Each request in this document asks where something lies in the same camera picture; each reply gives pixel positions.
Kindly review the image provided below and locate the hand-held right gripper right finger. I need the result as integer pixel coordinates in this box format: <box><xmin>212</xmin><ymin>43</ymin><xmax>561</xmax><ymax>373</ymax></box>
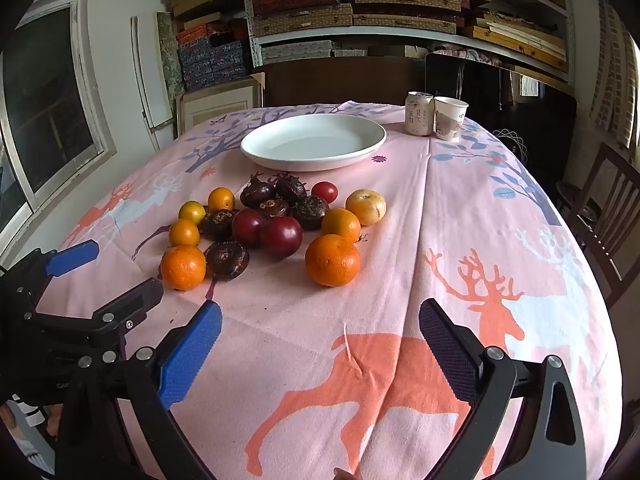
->
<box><xmin>419</xmin><ymin>298</ymin><xmax>587</xmax><ymax>480</ymax></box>

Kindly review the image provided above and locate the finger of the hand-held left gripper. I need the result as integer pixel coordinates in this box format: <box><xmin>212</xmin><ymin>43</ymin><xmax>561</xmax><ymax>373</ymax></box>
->
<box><xmin>12</xmin><ymin>240</ymin><xmax>101</xmax><ymax>308</ymax></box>
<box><xmin>30</xmin><ymin>277</ymin><xmax>165</xmax><ymax>346</ymax></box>

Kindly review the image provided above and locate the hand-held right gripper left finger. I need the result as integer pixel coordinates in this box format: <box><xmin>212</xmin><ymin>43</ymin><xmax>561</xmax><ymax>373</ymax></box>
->
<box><xmin>52</xmin><ymin>300</ymin><xmax>223</xmax><ymax>480</ymax></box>

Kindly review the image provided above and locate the large orange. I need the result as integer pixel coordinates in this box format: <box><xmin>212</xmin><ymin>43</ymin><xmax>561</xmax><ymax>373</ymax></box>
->
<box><xmin>160</xmin><ymin>245</ymin><xmax>207</xmax><ymax>292</ymax></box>
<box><xmin>305</xmin><ymin>233</ymin><xmax>362</xmax><ymax>288</ymax></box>

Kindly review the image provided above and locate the small orange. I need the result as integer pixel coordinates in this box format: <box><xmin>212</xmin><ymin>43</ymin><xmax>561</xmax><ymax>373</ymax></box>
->
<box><xmin>321</xmin><ymin>208</ymin><xmax>362</xmax><ymax>244</ymax></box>
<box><xmin>178</xmin><ymin>200</ymin><xmax>207</xmax><ymax>225</ymax></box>
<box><xmin>207</xmin><ymin>187</ymin><xmax>236</xmax><ymax>213</ymax></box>
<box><xmin>168</xmin><ymin>218</ymin><xmax>201</xmax><ymax>248</ymax></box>

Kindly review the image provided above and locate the dark beetroot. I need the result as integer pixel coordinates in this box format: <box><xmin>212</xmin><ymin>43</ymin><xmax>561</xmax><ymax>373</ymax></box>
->
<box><xmin>199</xmin><ymin>208</ymin><xmax>239</xmax><ymax>242</ymax></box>
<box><xmin>239</xmin><ymin>172</ymin><xmax>277</xmax><ymax>209</ymax></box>
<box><xmin>292</xmin><ymin>195</ymin><xmax>331</xmax><ymax>231</ymax></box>

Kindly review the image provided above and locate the dark red plum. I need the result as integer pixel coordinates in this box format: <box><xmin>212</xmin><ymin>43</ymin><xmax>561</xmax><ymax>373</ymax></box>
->
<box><xmin>231</xmin><ymin>209</ymin><xmax>267</xmax><ymax>249</ymax></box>
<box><xmin>259</xmin><ymin>216</ymin><xmax>304</xmax><ymax>260</ymax></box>

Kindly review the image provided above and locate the pale yellow round fruit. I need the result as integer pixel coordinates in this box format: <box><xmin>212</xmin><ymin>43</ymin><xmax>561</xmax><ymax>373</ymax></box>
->
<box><xmin>345</xmin><ymin>188</ymin><xmax>388</xmax><ymax>226</ymax></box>

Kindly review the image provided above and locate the white ceramic bowl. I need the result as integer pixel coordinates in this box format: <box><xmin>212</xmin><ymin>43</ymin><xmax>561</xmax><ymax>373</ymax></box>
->
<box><xmin>240</xmin><ymin>113</ymin><xmax>388</xmax><ymax>173</ymax></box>

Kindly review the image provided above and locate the pink deer print tablecloth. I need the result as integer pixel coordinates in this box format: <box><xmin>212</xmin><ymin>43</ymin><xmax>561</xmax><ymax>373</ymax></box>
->
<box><xmin>37</xmin><ymin>101</ymin><xmax>626</xmax><ymax>480</ymax></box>

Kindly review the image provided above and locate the white board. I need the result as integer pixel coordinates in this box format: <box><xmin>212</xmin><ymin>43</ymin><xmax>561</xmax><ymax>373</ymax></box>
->
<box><xmin>131</xmin><ymin>10</ymin><xmax>173</xmax><ymax>133</ymax></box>

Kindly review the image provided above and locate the green marbled board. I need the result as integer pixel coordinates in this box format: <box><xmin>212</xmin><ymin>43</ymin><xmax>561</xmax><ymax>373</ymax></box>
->
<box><xmin>157</xmin><ymin>11</ymin><xmax>187</xmax><ymax>96</ymax></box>

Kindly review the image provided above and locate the dark wooden chair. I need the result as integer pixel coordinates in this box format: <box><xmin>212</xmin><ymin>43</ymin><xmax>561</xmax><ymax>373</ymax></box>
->
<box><xmin>555</xmin><ymin>142</ymin><xmax>640</xmax><ymax>311</ymax></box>

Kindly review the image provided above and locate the printed paper cup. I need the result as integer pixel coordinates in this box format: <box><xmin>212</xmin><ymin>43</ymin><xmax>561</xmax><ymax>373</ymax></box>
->
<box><xmin>433</xmin><ymin>95</ymin><xmax>470</xmax><ymax>141</ymax></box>

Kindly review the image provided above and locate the stack of blue patterned boxes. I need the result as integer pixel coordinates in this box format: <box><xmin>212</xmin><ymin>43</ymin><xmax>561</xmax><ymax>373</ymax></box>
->
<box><xmin>177</xmin><ymin>35</ymin><xmax>249</xmax><ymax>93</ymax></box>

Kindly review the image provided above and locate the pale drink can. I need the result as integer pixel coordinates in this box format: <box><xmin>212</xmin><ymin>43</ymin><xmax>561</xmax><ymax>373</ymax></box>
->
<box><xmin>404</xmin><ymin>91</ymin><xmax>436</xmax><ymax>137</ymax></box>

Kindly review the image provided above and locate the black glossy cabinet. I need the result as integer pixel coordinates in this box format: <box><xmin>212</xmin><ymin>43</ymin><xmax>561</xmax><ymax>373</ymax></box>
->
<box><xmin>425</xmin><ymin>52</ymin><xmax>576</xmax><ymax>126</ymax></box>

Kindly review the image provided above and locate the dark wooden cabinet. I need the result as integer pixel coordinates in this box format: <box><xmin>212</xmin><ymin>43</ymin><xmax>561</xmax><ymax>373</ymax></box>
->
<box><xmin>252</xmin><ymin>57</ymin><xmax>426</xmax><ymax>109</ymax></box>

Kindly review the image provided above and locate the stack of woven flat boxes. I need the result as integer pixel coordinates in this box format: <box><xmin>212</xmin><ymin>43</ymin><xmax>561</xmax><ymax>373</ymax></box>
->
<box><xmin>250</xmin><ymin>0</ymin><xmax>571</xmax><ymax>71</ymax></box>

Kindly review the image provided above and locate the white metal shelf rack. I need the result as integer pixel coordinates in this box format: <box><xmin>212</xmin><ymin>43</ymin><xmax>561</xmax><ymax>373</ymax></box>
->
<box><xmin>240</xmin><ymin>0</ymin><xmax>576</xmax><ymax>86</ymax></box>

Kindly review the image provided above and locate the woven bamboo blind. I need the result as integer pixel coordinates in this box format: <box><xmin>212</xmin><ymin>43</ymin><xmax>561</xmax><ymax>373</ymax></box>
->
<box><xmin>590</xmin><ymin>0</ymin><xmax>640</xmax><ymax>148</ymax></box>

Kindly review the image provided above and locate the window with white frame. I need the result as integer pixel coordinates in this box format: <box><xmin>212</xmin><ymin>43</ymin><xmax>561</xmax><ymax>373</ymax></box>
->
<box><xmin>0</xmin><ymin>0</ymin><xmax>118</xmax><ymax>256</ymax></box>

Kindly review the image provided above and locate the wooden picture frame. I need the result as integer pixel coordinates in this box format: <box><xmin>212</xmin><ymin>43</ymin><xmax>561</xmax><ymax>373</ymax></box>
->
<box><xmin>174</xmin><ymin>74</ymin><xmax>266</xmax><ymax>138</ymax></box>

